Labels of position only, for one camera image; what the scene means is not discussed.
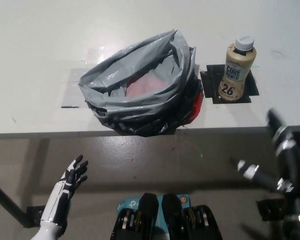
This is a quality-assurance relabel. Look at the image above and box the black tape square marker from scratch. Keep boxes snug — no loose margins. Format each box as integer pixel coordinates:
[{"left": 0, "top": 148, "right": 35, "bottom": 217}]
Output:
[{"left": 199, "top": 64, "right": 260, "bottom": 105}]

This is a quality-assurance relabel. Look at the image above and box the grey plastic bag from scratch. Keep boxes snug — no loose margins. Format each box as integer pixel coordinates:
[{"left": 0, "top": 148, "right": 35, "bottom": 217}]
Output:
[{"left": 77, "top": 28, "right": 205, "bottom": 138}]

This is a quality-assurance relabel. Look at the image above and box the teal printed box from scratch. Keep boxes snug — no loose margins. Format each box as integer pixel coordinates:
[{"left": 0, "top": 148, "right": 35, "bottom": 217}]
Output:
[{"left": 115, "top": 193, "right": 191, "bottom": 240}]

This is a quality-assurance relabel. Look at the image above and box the black floor foot plate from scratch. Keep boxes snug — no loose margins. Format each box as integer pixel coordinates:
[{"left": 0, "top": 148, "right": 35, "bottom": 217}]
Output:
[
  {"left": 255, "top": 198, "right": 291, "bottom": 223},
  {"left": 22, "top": 204, "right": 45, "bottom": 229}
]

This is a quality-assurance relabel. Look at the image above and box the pink object inside bag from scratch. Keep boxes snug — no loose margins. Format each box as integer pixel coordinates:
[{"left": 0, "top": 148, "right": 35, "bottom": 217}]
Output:
[{"left": 125, "top": 71, "right": 171, "bottom": 98}]

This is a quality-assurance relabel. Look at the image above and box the black table leg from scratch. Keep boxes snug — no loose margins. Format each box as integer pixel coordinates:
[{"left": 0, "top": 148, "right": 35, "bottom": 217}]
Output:
[{"left": 0, "top": 176, "right": 30, "bottom": 227}]

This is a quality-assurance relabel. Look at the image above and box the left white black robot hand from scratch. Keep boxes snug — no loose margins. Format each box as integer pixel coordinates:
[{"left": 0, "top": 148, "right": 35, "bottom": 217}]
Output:
[{"left": 39, "top": 154, "right": 89, "bottom": 226}]

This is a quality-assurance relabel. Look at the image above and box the beige protein shake bottle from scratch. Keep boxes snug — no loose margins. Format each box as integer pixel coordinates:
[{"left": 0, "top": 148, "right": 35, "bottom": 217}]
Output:
[{"left": 217, "top": 35, "right": 258, "bottom": 103}]

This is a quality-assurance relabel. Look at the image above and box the red object beside bag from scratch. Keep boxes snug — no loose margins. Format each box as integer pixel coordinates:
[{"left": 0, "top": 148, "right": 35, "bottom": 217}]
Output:
[{"left": 188, "top": 96, "right": 204, "bottom": 124}]

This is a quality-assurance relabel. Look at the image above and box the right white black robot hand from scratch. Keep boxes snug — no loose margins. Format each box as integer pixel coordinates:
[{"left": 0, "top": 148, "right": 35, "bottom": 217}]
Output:
[{"left": 229, "top": 107, "right": 300, "bottom": 201}]

